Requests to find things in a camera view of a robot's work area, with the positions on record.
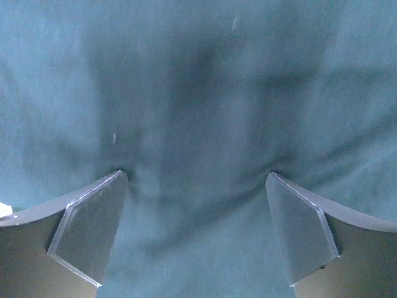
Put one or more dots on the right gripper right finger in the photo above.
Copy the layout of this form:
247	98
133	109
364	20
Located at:
328	249

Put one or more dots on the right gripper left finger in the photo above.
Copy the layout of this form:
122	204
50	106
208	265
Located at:
61	248

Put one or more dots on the black t shirt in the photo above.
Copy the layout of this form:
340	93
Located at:
198	101

